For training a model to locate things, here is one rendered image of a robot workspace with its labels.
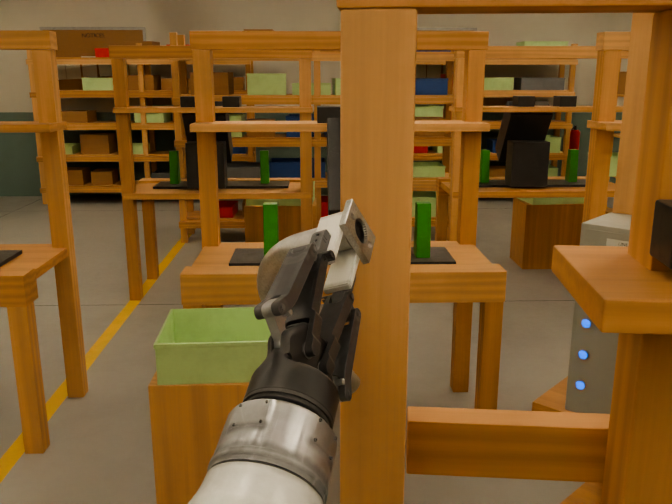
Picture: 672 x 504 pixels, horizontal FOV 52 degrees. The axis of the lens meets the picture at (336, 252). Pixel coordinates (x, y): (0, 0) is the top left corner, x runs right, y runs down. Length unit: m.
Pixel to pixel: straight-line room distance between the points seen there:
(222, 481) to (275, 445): 0.04
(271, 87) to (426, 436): 6.54
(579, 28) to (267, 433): 10.81
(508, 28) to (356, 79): 10.05
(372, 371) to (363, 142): 0.30
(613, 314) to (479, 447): 0.37
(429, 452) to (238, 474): 0.62
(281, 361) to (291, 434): 0.07
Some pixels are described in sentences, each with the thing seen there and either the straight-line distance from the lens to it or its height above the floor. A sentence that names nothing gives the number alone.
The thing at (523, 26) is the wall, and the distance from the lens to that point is 10.93.
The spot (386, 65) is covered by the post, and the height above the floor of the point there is 1.79.
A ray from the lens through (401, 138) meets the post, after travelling 0.85.
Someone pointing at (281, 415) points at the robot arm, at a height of 1.53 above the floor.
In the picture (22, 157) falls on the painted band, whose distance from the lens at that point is 11.41.
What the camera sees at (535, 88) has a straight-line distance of 10.32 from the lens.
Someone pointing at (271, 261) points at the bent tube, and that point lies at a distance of 0.74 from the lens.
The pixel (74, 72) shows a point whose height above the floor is 1.82.
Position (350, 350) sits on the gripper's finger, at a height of 1.53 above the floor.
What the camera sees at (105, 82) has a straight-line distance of 10.23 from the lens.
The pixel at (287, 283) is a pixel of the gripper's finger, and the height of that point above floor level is 1.60.
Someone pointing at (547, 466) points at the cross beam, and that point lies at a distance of 1.12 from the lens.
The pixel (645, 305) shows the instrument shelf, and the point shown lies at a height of 1.53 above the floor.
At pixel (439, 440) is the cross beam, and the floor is 1.24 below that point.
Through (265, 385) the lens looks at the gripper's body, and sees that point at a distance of 0.54.
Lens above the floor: 1.77
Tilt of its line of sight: 14 degrees down
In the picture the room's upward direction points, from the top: straight up
